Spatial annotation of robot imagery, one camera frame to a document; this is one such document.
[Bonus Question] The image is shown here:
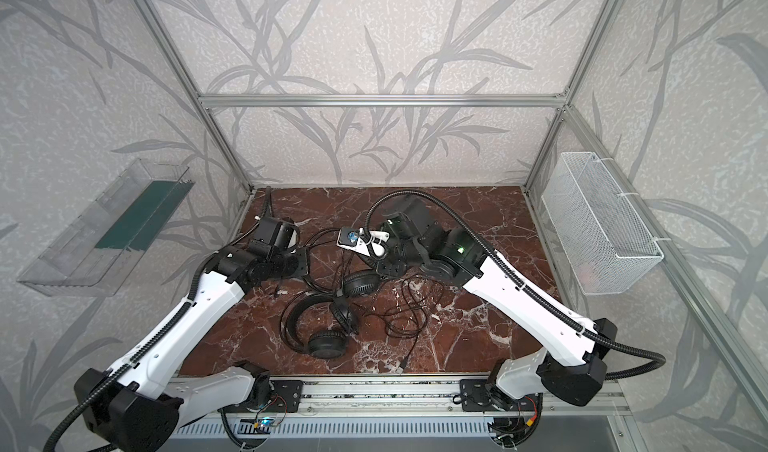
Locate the clear plastic wall bin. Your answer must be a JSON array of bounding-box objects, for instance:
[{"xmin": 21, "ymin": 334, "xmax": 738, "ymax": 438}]
[{"xmin": 17, "ymin": 159, "xmax": 194, "ymax": 297}]

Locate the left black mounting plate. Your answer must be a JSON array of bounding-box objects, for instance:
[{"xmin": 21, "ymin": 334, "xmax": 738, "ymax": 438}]
[{"xmin": 261, "ymin": 380, "xmax": 304, "ymax": 414}]

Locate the headphones black cable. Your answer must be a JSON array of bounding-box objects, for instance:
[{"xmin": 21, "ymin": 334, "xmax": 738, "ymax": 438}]
[
  {"xmin": 299, "ymin": 228, "xmax": 385, "ymax": 297},
  {"xmin": 359, "ymin": 274, "xmax": 448, "ymax": 374}
]

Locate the black mounting plate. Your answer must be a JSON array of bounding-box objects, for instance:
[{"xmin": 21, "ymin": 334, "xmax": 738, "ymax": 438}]
[
  {"xmin": 261, "ymin": 380, "xmax": 304, "ymax": 414},
  {"xmin": 457, "ymin": 379, "xmax": 541, "ymax": 413}
]

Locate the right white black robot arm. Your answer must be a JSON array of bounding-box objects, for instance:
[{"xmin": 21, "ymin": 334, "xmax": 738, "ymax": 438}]
[{"xmin": 369, "ymin": 191, "xmax": 616, "ymax": 407}]

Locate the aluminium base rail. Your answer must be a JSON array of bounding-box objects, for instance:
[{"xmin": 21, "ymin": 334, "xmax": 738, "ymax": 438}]
[{"xmin": 125, "ymin": 375, "xmax": 631, "ymax": 420}]

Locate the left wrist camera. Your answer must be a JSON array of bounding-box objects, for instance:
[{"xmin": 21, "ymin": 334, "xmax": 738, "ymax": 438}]
[{"xmin": 247, "ymin": 217, "xmax": 300, "ymax": 260}]

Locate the white wire mesh basket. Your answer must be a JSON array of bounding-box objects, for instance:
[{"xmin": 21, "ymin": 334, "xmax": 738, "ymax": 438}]
[{"xmin": 542, "ymin": 152, "xmax": 664, "ymax": 296}]

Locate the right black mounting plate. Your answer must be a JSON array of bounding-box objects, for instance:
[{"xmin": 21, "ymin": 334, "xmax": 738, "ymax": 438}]
[{"xmin": 457, "ymin": 379, "xmax": 541, "ymax": 413}]

